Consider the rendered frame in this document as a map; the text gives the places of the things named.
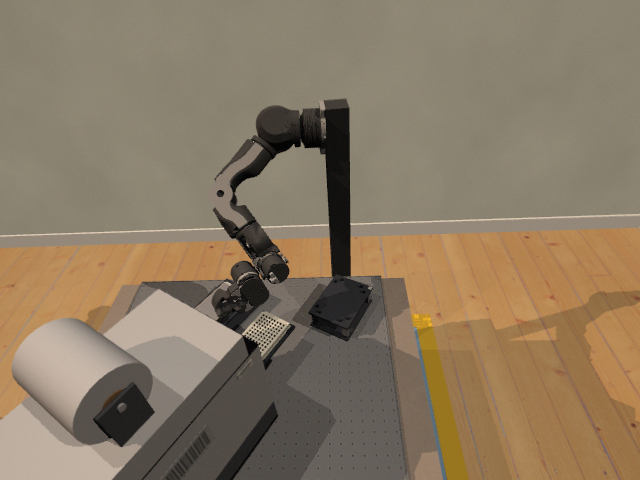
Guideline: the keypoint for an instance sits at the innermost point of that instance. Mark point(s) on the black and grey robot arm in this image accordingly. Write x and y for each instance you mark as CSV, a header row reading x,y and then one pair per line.
x,y
278,129

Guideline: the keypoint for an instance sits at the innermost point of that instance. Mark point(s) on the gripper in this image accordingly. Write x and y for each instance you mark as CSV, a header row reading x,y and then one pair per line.
x,y
253,288

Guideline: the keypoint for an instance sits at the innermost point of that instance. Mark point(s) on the beige roll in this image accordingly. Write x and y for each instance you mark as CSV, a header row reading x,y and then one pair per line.
x,y
70,369

